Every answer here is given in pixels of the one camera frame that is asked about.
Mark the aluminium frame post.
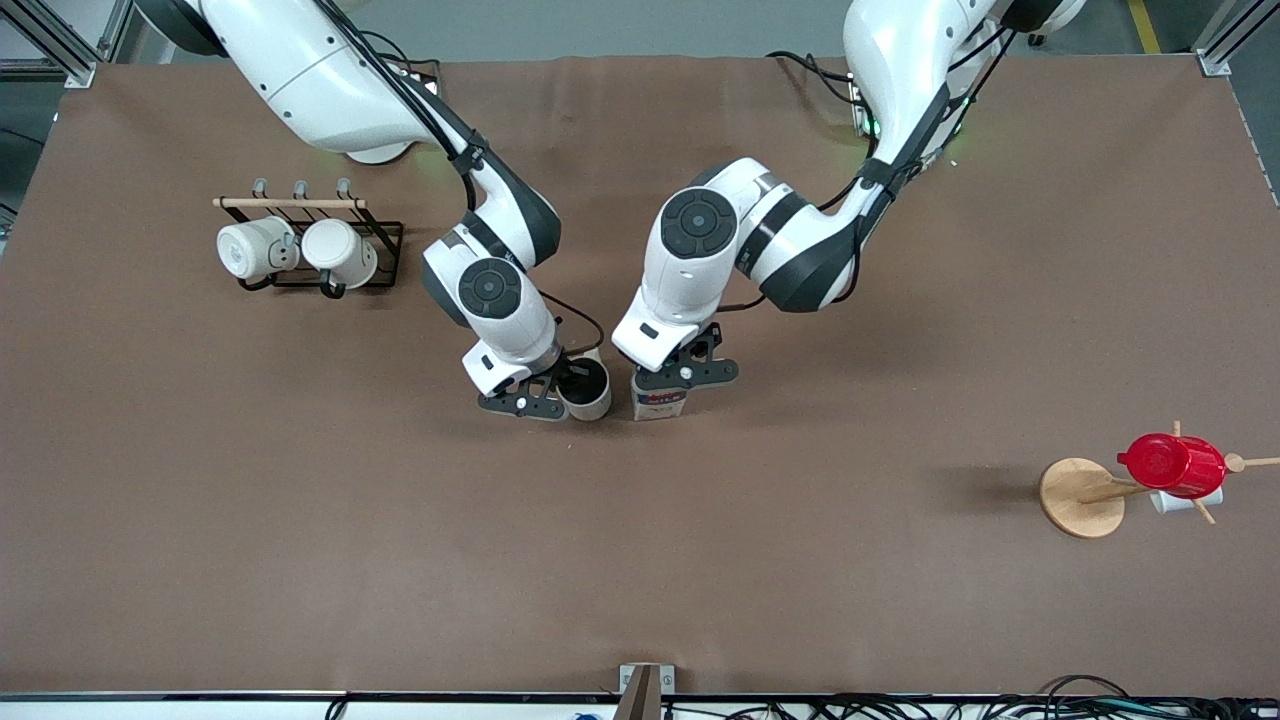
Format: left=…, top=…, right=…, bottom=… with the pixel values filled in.
left=0, top=0, right=136, bottom=89
left=1192, top=0, right=1280, bottom=78

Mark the brown table cover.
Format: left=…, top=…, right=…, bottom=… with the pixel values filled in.
left=0, top=54, right=1280, bottom=697

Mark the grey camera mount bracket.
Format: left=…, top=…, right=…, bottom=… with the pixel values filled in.
left=618, top=663, right=677, bottom=720

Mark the black base cable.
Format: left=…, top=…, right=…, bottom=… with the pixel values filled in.
left=766, top=49, right=863, bottom=109

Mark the red cup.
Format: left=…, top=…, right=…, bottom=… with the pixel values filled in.
left=1117, top=432, right=1228, bottom=499

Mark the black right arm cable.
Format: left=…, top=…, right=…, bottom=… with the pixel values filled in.
left=318, top=0, right=607, bottom=363

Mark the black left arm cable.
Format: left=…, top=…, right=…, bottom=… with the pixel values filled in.
left=715, top=0, right=1021, bottom=315

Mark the small white cup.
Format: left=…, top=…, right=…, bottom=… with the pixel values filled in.
left=1148, top=485, right=1225, bottom=517

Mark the white paper cup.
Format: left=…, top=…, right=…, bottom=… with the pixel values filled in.
left=555, top=348, right=613, bottom=423

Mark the white mug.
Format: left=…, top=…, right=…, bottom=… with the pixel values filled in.
left=301, top=218, right=379, bottom=291
left=216, top=216, right=301, bottom=283

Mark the black cable bundle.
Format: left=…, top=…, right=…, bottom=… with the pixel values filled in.
left=660, top=675, right=1280, bottom=720

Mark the wooden mug tree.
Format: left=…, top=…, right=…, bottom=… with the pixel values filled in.
left=1038, top=420, right=1280, bottom=541

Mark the blue white milk carton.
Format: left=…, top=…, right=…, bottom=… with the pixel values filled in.
left=630, top=385, right=691, bottom=423

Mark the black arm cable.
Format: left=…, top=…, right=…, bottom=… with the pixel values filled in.
left=715, top=0, right=1021, bottom=315
left=318, top=0, right=607, bottom=363

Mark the black wire mug rack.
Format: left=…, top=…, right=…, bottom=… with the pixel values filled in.
left=213, top=178, right=406, bottom=299

